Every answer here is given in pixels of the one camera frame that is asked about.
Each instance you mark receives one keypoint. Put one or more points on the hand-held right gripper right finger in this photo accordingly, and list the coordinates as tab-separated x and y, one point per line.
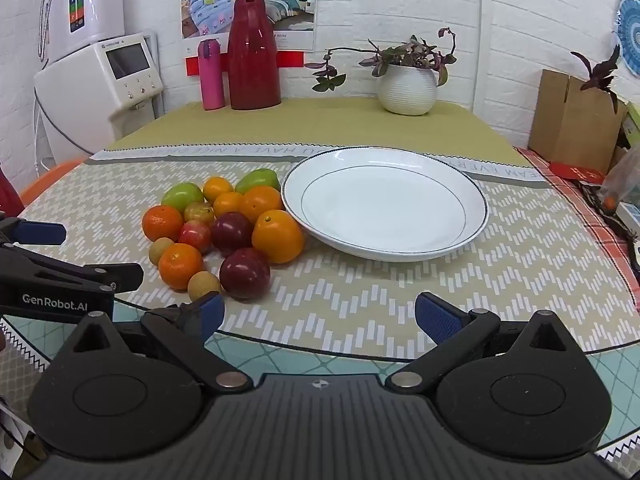
434	317

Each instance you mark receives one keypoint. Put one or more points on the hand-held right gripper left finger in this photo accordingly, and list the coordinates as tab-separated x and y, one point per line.
212	312

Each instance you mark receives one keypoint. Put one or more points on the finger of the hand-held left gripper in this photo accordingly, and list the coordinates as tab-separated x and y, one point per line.
60	272
37	232

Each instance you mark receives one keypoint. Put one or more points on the longan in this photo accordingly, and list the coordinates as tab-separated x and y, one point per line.
161	251
202	284

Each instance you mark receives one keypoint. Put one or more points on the dark red plum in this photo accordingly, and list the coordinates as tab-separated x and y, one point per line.
231	233
245	273

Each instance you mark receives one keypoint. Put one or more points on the mandarin orange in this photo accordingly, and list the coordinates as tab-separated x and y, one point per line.
181	266
162	223

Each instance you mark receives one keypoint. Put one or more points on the large orange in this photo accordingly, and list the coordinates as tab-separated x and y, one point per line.
278	236

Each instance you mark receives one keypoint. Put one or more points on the red yellow plum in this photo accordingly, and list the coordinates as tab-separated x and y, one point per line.
199	212

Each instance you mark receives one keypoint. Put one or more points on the green fruit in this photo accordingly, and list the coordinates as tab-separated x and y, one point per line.
257	180
182	196

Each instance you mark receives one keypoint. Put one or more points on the white plate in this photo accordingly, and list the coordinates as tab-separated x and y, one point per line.
385	205

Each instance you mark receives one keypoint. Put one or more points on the red plastic container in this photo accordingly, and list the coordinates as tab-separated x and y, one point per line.
7	192

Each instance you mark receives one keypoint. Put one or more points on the beige patterned tablecloth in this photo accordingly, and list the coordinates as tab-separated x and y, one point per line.
375	285

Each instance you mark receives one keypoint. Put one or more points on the white appliance with screen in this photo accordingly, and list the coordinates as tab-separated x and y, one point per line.
75	90

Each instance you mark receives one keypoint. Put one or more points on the red checkered cloth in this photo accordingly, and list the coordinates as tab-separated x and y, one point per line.
565	185

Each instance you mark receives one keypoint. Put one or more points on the red envelope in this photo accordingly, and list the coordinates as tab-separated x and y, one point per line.
575	172

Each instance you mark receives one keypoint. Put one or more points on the green table mat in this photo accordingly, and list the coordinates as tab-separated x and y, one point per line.
325	125

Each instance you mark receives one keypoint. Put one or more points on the white blue box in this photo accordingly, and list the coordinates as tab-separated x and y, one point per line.
630	217

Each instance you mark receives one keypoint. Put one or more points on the white potted plant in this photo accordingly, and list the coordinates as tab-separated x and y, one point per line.
407	87

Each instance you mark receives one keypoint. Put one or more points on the pink bottle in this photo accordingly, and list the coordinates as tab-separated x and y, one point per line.
211	77

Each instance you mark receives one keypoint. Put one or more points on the clear plastic bag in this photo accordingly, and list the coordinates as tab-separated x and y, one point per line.
620	175

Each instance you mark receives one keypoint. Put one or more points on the white water purifier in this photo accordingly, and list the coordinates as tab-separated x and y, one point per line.
100	5

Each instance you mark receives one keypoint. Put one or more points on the cardboard box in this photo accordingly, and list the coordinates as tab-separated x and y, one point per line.
565	120

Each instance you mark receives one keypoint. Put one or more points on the red thermos jug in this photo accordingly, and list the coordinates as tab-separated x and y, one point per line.
252	60

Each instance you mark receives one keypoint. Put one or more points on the green box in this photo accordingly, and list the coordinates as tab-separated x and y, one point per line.
632	125

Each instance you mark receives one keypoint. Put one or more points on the purple leaf plant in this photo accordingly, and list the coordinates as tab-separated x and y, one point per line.
600	72

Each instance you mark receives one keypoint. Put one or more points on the white wall pipe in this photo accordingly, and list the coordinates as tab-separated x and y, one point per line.
479	35

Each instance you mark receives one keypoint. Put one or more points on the bedding wall poster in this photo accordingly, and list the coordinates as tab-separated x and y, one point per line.
210	0

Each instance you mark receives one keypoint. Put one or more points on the large blue round wall ornament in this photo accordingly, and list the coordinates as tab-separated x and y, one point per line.
631	35

